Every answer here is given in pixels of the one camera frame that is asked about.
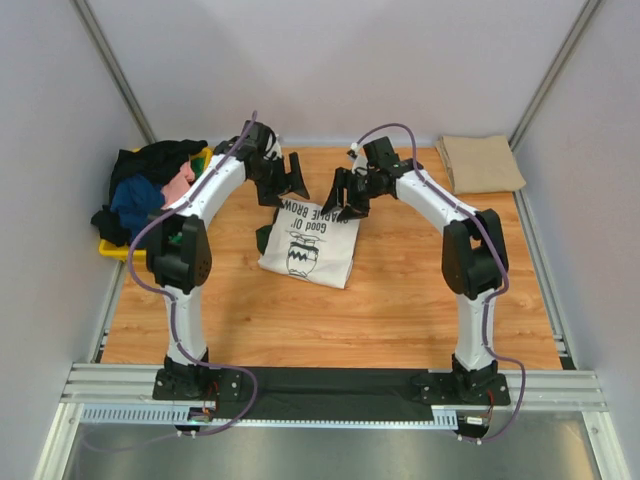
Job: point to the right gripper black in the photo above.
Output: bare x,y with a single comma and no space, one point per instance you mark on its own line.
354,208

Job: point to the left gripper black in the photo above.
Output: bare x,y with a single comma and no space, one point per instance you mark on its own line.
290,182

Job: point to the green and white raglan t-shirt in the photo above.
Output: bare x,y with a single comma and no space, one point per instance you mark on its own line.
307,245

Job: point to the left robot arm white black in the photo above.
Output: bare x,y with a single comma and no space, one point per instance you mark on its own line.
178,253

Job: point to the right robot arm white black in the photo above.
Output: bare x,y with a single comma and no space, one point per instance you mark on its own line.
473,259

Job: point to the bright green t-shirt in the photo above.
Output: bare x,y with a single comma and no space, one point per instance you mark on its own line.
181,183

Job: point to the pink t-shirt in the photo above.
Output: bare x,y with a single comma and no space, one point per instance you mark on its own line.
157,201

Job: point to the black t-shirt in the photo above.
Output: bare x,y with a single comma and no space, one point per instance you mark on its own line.
158,162

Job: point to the folded beige t-shirt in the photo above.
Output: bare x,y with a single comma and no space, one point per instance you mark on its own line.
479,165

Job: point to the blue t-shirt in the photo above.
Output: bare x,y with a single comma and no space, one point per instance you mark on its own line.
134,199

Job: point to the yellow plastic bin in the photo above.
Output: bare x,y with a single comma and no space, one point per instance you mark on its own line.
112,247

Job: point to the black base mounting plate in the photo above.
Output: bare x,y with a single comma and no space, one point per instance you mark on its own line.
328,394

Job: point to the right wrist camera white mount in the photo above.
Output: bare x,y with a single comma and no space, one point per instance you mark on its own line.
357,158

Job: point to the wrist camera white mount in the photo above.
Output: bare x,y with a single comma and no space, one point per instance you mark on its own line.
275,150
357,158

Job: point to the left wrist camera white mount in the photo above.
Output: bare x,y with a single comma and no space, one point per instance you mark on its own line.
275,150

